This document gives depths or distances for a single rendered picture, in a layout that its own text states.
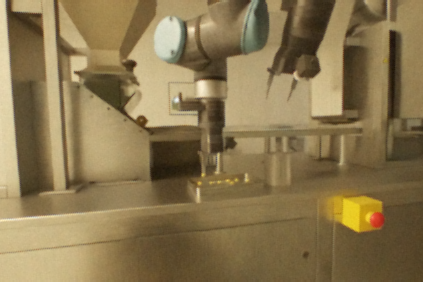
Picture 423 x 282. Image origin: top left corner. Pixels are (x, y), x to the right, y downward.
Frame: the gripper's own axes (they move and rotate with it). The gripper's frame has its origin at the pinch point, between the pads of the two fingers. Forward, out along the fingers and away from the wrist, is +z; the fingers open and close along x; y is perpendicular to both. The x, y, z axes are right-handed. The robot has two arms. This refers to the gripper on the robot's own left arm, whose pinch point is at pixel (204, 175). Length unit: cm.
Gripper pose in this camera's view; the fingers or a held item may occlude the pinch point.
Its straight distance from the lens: 63.5
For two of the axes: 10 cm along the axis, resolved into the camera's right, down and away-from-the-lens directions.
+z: 0.2, 10.0, 0.7
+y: 9.5, -0.4, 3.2
